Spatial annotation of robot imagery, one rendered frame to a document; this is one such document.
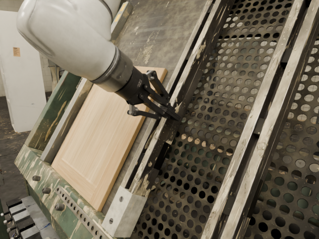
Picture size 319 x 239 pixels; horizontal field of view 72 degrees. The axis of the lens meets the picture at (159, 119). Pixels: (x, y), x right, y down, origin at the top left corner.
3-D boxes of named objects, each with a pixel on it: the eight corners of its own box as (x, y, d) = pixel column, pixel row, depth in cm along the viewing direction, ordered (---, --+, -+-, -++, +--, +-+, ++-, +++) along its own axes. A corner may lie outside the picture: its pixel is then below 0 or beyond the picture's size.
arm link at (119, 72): (123, 42, 43) (142, 60, 47) (99, 43, 49) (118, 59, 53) (102, 83, 42) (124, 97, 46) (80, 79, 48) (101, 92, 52)
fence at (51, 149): (47, 160, 113) (39, 158, 110) (127, 8, 127) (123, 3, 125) (51, 163, 110) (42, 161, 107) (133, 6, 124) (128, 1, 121)
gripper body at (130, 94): (121, 95, 46) (148, 113, 53) (138, 60, 47) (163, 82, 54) (102, 91, 51) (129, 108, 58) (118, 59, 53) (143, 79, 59)
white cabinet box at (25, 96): (11, 124, 447) (-12, 14, 388) (42, 119, 482) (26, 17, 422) (15, 133, 402) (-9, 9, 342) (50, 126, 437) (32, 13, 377)
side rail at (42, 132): (42, 149, 135) (23, 143, 127) (121, 1, 151) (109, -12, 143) (45, 151, 130) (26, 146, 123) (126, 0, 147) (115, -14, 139)
